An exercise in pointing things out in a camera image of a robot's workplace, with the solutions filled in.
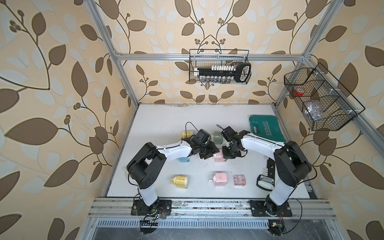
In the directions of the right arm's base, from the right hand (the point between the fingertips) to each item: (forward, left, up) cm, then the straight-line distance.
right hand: (226, 157), depth 91 cm
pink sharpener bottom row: (-15, +6, +6) cm, 17 cm away
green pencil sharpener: (+11, +4, +6) cm, 13 cm away
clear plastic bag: (+6, -39, +32) cm, 51 cm away
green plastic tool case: (+20, -31, +3) cm, 37 cm away
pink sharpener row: (-2, +5, +5) cm, 7 cm away
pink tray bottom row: (-14, -6, -1) cm, 15 cm away
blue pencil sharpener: (-2, +25, +3) cm, 26 cm away
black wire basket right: (+10, -47, +32) cm, 58 cm away
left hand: (+1, +6, +7) cm, 9 cm away
